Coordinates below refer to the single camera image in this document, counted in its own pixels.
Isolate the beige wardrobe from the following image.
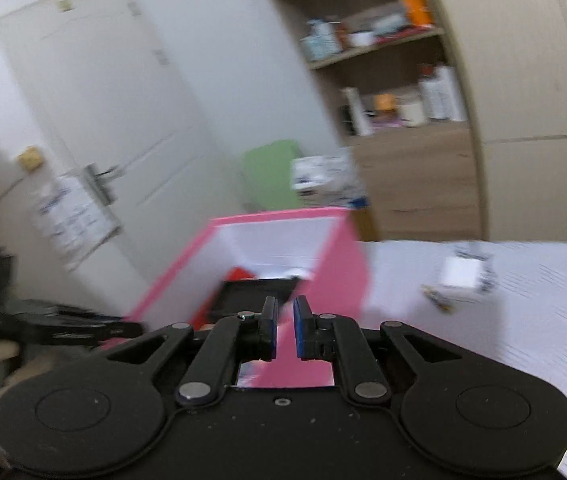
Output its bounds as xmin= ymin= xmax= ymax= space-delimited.
xmin=413 ymin=0 xmax=567 ymax=243

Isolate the tissue paper pack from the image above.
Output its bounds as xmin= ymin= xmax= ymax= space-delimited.
xmin=291 ymin=152 xmax=367 ymax=208

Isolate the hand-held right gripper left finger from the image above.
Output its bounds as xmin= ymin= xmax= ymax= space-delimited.
xmin=106 ymin=296 xmax=280 ymax=407

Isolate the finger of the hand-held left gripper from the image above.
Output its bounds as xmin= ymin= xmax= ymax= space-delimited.
xmin=0 ymin=300 xmax=145 ymax=347

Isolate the white blue bottle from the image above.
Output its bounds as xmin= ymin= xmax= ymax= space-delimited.
xmin=301 ymin=19 xmax=341 ymax=61

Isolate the wooden shelf unit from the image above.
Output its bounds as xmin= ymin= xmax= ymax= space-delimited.
xmin=250 ymin=0 xmax=489 ymax=243

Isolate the green folding board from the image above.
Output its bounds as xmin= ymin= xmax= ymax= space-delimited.
xmin=240 ymin=139 xmax=304 ymax=213

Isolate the white door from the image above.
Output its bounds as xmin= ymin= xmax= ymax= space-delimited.
xmin=0 ymin=0 xmax=229 ymax=281

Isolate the white paper roll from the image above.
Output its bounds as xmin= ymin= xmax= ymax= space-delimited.
xmin=436 ymin=65 xmax=467 ymax=122

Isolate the pink cardboard box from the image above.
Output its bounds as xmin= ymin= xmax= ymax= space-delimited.
xmin=98 ymin=206 xmax=370 ymax=390

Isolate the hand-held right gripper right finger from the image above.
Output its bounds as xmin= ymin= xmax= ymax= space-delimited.
xmin=293 ymin=295 xmax=464 ymax=403

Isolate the white can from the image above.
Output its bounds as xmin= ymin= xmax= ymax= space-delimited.
xmin=418 ymin=75 xmax=443 ymax=121

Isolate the white jar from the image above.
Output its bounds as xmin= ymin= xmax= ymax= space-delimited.
xmin=398 ymin=100 xmax=425 ymax=128

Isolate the black charger box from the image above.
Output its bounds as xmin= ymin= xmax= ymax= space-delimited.
xmin=208 ymin=276 xmax=300 ymax=323

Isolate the small yellow wall item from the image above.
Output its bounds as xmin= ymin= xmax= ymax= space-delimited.
xmin=18 ymin=146 xmax=44 ymax=171

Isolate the white paper notice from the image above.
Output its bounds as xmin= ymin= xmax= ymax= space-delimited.
xmin=30 ymin=175 xmax=121 ymax=271

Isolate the white power adapter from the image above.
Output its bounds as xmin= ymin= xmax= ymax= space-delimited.
xmin=436 ymin=255 xmax=495 ymax=295

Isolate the metal door handle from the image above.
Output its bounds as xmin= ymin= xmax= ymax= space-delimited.
xmin=83 ymin=162 xmax=124 ymax=206

